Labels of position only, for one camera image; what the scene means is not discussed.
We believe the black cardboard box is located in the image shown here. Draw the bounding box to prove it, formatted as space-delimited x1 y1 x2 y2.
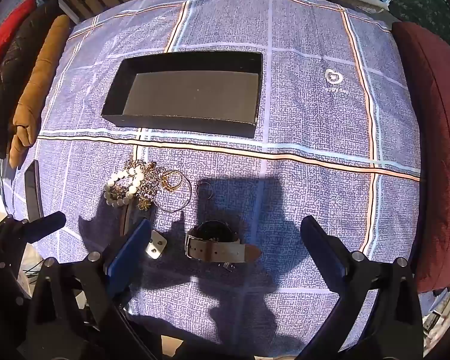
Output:
100 50 264 139

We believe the blue plaid bedsheet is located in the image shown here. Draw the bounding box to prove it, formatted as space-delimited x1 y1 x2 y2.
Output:
7 0 422 349

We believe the black quilted jacket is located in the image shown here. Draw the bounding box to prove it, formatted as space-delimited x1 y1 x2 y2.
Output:
0 0 61 160

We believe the dark red cushion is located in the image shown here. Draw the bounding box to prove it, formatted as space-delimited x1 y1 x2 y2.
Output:
392 21 450 293

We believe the black strap at table edge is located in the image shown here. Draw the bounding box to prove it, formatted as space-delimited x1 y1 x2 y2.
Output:
23 159 44 220

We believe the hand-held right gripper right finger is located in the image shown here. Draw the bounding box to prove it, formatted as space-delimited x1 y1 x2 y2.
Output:
300 215 424 360

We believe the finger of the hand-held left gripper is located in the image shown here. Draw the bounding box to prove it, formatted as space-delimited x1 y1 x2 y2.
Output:
22 211 67 244

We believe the brown jacket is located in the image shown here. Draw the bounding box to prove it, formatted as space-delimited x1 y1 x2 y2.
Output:
9 14 71 169

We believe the white pearl bracelet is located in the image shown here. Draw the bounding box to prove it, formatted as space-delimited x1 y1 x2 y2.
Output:
103 167 145 208

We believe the red jacket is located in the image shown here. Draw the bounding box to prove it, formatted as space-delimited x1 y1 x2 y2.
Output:
0 0 37 88

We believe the thin silver bangle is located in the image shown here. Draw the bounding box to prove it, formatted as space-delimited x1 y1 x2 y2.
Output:
152 172 193 212

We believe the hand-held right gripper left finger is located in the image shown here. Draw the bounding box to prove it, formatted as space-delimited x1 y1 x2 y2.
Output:
24 218 162 360

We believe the small silver ring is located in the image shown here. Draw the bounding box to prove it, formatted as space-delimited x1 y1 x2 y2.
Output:
195 181 215 200

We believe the gold ring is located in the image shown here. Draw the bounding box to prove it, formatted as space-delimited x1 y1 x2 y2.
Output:
161 170 183 192

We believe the wristwatch with beige strap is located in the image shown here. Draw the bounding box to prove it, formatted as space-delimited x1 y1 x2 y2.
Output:
184 219 263 271

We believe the gold chain necklace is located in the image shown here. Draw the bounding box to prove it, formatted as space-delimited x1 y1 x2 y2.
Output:
124 159 162 211

